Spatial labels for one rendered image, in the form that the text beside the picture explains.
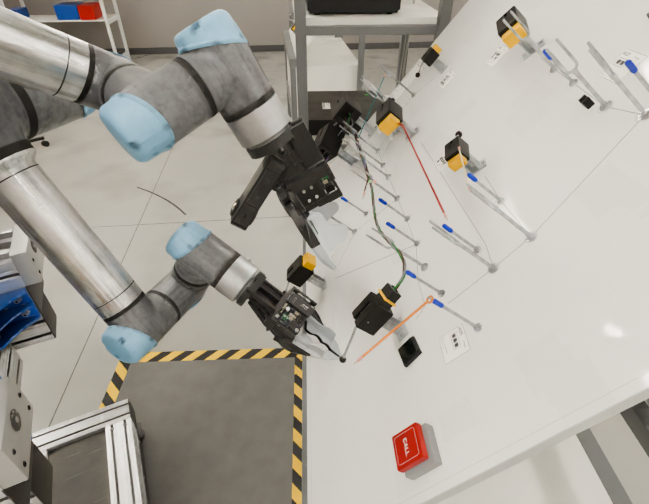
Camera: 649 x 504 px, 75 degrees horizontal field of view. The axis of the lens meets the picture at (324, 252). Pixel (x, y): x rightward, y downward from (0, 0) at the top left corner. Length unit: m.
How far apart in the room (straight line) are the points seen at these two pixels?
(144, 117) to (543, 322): 0.54
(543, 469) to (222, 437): 1.29
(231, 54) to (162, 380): 1.83
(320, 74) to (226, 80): 3.20
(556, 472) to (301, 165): 0.82
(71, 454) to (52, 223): 1.27
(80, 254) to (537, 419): 0.66
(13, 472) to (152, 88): 0.58
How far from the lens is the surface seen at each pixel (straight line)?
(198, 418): 2.04
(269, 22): 8.02
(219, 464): 1.91
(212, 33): 0.54
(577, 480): 1.10
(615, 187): 0.68
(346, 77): 3.77
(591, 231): 0.65
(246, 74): 0.55
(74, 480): 1.82
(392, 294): 0.73
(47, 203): 0.73
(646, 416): 0.99
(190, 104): 0.52
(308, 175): 0.58
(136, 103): 0.52
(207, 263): 0.74
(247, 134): 0.56
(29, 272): 1.17
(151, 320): 0.76
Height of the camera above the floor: 1.68
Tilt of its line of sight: 38 degrees down
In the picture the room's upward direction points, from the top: straight up
